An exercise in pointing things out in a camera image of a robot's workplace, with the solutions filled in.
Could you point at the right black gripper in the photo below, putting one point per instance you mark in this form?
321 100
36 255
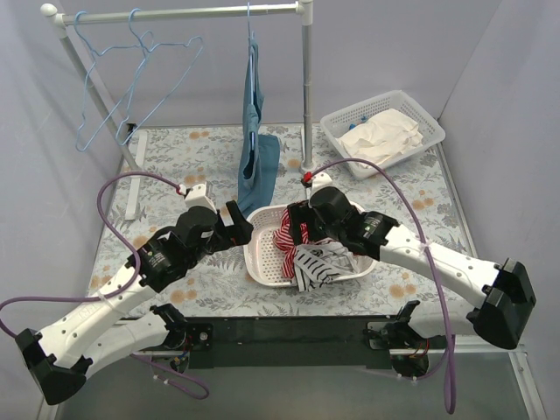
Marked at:
298 220

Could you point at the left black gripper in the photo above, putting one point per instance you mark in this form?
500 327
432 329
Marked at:
232 226

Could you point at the black white striped tank top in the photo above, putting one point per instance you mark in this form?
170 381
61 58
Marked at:
317 265

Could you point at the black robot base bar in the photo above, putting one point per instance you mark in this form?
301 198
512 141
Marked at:
316 341

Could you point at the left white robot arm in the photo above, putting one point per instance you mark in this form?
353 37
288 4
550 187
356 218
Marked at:
63 355

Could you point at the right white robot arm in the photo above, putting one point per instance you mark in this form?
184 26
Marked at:
500 296

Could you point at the blue hanger holding garment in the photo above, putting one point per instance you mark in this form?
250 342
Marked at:
249 26

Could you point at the red white striped garment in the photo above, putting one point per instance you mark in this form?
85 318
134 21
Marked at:
283 241

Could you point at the white plastic laundry basket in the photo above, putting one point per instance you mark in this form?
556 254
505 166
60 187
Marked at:
264 261

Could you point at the blue hanging garment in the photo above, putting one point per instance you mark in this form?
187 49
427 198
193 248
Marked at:
260 152

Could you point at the small blue object in basket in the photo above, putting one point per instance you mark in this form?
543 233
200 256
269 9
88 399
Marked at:
352 127

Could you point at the cream white cloth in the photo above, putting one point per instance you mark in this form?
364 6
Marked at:
384 136

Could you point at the white basket at back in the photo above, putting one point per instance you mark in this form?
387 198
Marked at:
338 123

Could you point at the grey white clothes rack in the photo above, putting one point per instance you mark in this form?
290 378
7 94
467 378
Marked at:
60 22

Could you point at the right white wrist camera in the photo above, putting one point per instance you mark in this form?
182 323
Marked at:
317 182

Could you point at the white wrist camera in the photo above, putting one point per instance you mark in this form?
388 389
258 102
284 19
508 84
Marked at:
317 182
196 196

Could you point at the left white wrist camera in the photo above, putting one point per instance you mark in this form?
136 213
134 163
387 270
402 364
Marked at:
196 196

